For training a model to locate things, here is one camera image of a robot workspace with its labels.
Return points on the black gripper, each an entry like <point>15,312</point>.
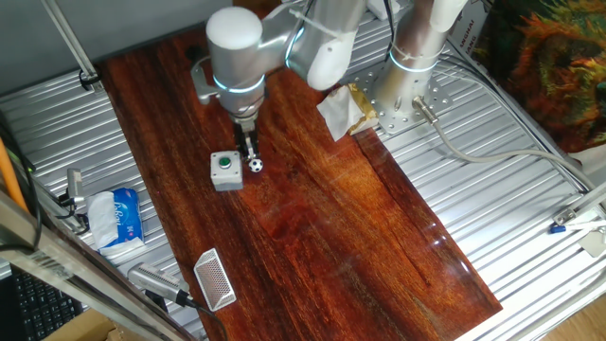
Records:
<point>246,127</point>

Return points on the small black white soccer ball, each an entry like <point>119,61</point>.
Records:
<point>256,166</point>

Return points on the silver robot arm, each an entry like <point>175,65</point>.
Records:
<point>237,47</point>

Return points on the white mesh mini goal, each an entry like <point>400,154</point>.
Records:
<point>214,279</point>

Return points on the white box with green button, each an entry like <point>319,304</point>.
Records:
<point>227,179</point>

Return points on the gold tissue pack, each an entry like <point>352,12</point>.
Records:
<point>341,111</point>

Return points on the red-brown wooden board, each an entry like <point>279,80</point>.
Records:
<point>331,213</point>

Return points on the blue tissue pack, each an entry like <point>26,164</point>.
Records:
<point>125,213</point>

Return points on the thin aluminium rod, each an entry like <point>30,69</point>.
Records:
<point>71,40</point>

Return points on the orange tube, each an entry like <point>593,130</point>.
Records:
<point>9,175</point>

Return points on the brown cardboard box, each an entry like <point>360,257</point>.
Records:
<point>85,329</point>

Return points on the white printed sign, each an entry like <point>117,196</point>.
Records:
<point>466,33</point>

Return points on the black keyboard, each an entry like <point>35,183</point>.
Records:
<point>42,308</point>

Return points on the colourful painted poster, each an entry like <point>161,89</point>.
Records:
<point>544,71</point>

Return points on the blue tipped white pen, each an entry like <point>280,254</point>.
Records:
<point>558,229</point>

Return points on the white card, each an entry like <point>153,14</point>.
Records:
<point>594,244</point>

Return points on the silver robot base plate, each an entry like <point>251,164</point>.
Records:
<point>426,95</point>

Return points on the aluminium frame bar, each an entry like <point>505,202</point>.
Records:
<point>71,265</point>

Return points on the small metal angle bracket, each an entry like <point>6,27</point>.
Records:
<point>565,215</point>

